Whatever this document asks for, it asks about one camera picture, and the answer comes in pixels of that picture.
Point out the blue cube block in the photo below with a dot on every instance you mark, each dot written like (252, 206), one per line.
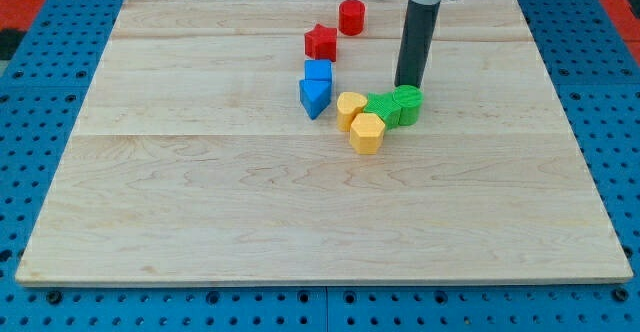
(318, 69)

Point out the yellow hexagon block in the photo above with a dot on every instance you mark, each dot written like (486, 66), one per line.
(367, 133)

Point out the yellow heart block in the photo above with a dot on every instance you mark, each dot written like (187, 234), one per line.
(348, 106)

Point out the blue triangle block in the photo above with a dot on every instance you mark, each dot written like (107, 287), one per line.
(315, 96)

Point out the green star block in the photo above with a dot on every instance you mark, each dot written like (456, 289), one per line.
(385, 107)

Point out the green cylinder block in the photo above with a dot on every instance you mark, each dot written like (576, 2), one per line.
(410, 99)

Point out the red star block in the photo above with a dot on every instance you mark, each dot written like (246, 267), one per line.
(321, 43)

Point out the light wooden board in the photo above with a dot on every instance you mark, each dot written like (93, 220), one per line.
(192, 163)

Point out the red cylinder block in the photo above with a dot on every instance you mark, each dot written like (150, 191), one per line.
(351, 17)

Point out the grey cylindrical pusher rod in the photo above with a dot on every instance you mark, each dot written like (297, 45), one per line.
(418, 30)

